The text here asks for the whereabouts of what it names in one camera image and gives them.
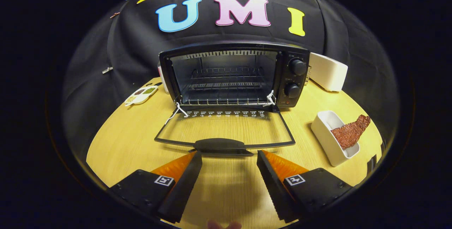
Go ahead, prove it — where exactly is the clear plastic bottle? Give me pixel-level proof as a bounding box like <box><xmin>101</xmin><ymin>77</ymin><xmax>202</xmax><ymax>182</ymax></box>
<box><xmin>157</xmin><ymin>63</ymin><xmax>169</xmax><ymax>94</ymax></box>

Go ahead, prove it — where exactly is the white rectangular dish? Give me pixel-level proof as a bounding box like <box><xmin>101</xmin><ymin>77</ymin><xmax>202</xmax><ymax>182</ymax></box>
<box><xmin>311</xmin><ymin>110</ymin><xmax>361</xmax><ymax>167</ymax></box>

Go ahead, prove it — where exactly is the black backdrop cloth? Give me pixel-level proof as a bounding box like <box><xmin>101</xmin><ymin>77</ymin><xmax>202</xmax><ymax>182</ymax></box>
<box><xmin>62</xmin><ymin>0</ymin><xmax>399</xmax><ymax>159</ymax></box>

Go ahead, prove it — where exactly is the red meat slice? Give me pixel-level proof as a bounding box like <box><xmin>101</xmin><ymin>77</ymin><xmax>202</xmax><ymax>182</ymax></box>
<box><xmin>331</xmin><ymin>115</ymin><xmax>371</xmax><ymax>150</ymax></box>

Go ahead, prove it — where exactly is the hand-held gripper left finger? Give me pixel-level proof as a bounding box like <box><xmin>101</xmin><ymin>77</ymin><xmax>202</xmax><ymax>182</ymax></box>
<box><xmin>108</xmin><ymin>150</ymin><xmax>203</xmax><ymax>223</ymax></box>

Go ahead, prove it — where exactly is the white divided condiment dish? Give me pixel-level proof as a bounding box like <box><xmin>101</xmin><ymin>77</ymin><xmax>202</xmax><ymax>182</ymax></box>
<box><xmin>124</xmin><ymin>85</ymin><xmax>158</xmax><ymax>107</ymax></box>

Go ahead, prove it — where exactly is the white bread toaster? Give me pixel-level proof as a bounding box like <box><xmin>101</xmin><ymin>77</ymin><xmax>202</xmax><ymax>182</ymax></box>
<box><xmin>309</xmin><ymin>52</ymin><xmax>348</xmax><ymax>92</ymax></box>

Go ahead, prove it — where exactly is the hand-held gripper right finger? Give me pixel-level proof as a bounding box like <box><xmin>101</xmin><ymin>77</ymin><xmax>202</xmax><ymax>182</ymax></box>
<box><xmin>257</xmin><ymin>150</ymin><xmax>353</xmax><ymax>223</ymax></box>

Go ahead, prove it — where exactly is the black toaster oven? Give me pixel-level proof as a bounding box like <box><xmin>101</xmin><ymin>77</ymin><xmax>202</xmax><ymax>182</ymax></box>
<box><xmin>154</xmin><ymin>41</ymin><xmax>310</xmax><ymax>157</ymax></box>

